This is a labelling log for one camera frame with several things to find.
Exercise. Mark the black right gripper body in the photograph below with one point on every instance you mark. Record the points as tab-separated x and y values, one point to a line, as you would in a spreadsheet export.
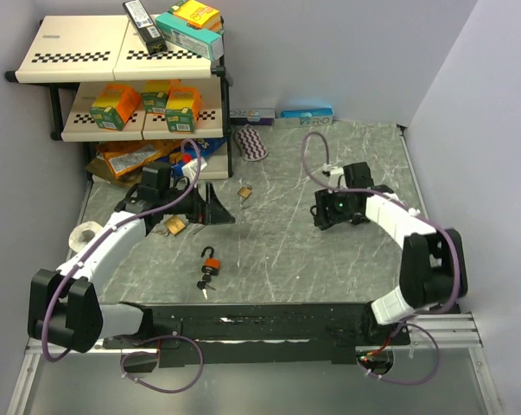
338	206

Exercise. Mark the orange black padlock with keys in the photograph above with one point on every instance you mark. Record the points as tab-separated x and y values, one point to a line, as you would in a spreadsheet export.
209	270

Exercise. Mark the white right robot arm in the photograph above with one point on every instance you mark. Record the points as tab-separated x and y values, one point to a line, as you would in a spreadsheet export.
432	269

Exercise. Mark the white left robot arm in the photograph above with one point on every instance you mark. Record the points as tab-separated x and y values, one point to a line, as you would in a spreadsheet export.
64	308

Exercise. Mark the large brass padlock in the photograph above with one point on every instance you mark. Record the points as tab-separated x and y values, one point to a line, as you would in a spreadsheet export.
173	226

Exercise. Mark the small brass padlock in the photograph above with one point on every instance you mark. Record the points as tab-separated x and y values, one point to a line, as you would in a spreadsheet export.
244	195

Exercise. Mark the blue snack bag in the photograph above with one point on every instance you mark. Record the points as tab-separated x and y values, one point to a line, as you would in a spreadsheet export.
177	159

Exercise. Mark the orange snack bag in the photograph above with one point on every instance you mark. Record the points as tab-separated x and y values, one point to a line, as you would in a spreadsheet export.
126	156

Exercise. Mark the brown flat packet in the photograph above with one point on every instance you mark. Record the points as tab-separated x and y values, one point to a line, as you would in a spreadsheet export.
100	172

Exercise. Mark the purple striped sponge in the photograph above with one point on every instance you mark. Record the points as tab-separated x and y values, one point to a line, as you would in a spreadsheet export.
250	144

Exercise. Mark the orange green box right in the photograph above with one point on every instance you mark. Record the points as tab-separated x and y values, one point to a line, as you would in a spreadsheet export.
182	109

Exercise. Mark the orange green box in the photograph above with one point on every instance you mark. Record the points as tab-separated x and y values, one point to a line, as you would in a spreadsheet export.
155	94
114	106
182	109

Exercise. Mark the blue white toothpaste box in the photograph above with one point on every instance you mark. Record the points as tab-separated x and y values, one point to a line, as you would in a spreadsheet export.
306	118

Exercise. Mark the orange green box middle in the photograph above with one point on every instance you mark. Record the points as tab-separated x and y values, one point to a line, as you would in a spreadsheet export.
155	94

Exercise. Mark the purple white toothpaste box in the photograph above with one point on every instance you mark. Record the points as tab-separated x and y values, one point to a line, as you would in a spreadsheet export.
252	116

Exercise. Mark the white tape roll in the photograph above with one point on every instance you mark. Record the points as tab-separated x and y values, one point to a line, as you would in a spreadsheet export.
82	234

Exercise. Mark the orange green box left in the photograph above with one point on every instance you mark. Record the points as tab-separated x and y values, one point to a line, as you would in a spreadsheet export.
114	106

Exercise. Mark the cream black shelf rack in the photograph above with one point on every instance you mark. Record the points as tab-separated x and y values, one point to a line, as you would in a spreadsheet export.
75	57

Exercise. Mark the teal white box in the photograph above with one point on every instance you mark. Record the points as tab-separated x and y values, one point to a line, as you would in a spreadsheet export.
202	42

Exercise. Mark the black long box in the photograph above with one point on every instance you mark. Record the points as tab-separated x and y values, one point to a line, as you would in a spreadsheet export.
145	27

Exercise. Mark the orange yellow top box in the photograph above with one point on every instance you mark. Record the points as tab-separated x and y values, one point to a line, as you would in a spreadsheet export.
198	15

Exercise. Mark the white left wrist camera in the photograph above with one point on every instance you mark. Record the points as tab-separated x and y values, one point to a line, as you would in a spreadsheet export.
189	167

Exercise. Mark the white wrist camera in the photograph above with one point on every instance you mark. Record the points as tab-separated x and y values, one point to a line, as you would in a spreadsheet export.
189	167
334	175

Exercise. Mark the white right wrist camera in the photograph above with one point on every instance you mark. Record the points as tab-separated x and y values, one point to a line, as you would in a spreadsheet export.
334	175

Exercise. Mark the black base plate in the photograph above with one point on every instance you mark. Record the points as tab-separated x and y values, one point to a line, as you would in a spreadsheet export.
258	333

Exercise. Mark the aluminium frame rail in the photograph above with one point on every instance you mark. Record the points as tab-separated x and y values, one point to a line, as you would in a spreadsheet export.
449	331

